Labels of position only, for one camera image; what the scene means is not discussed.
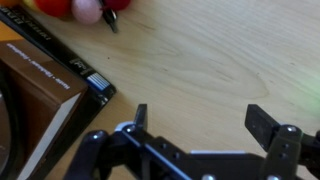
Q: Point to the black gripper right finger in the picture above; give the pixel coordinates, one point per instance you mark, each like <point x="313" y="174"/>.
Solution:
<point x="263" y="126"/>

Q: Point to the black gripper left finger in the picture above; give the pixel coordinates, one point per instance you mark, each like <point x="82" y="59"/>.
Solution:
<point x="141" y="116"/>

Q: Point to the colourful felt ball garland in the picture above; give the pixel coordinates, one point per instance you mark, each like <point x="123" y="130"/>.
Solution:
<point x="53" y="6"/>

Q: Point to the black book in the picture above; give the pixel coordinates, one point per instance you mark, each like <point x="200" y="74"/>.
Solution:
<point x="66" y="56"/>

